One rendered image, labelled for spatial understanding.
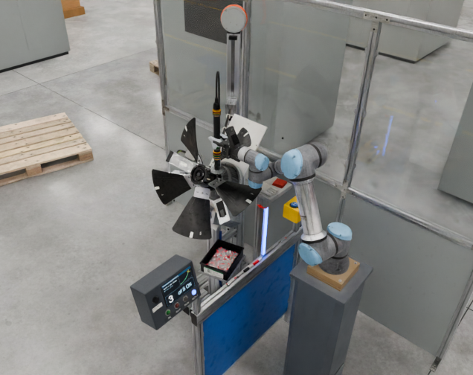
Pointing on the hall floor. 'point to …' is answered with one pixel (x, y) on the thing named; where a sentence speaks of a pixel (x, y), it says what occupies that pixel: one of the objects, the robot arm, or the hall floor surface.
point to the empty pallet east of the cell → (33, 148)
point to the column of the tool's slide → (234, 67)
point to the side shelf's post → (257, 228)
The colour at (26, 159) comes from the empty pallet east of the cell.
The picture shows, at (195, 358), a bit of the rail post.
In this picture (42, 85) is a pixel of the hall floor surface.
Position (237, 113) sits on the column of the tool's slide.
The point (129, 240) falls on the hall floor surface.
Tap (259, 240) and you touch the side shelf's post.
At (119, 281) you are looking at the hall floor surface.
